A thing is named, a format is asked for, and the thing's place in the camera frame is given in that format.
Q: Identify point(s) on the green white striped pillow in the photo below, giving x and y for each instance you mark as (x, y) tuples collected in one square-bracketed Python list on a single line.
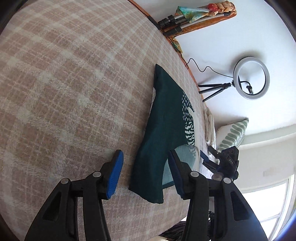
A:
[(231, 135)]

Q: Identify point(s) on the white ring light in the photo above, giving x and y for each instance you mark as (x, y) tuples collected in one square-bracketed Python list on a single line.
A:
[(251, 78)]

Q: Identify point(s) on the silver folded tripod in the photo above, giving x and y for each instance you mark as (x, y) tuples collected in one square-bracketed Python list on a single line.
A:
[(169, 24)]

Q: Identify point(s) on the orange bed sheet edge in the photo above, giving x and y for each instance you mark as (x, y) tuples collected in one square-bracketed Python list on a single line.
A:
[(161, 30)]

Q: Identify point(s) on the orange patterned cloth strip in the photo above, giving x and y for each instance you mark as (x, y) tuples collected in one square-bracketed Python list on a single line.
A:
[(199, 24)]

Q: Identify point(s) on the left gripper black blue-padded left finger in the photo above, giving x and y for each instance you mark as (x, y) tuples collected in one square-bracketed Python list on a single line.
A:
[(57, 218)]

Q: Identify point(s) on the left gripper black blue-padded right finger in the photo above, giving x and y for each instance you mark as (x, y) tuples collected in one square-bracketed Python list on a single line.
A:
[(234, 218)]

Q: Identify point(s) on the green white tree print t-shirt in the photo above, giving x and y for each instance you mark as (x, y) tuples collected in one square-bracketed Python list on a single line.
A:
[(170, 125)]

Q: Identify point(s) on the folded white garment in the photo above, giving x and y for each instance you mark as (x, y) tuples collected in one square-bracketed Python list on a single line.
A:
[(210, 133)]

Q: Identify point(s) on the colourful scarf on tripod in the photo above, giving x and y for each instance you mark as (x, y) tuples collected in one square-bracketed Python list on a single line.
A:
[(211, 10)]

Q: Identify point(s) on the pink white plaid bed blanket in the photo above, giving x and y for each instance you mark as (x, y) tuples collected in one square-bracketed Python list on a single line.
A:
[(76, 85)]

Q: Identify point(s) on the small black tripod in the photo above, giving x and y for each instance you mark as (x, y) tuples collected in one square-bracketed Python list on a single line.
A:
[(205, 88)]

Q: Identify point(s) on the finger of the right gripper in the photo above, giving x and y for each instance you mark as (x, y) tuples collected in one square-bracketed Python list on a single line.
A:
[(210, 165)]

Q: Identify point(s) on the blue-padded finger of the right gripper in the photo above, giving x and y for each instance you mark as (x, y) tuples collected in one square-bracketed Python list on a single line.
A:
[(214, 152)]

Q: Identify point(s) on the striped dark trousers leg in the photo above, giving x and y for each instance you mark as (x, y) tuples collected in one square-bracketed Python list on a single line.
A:
[(176, 232)]

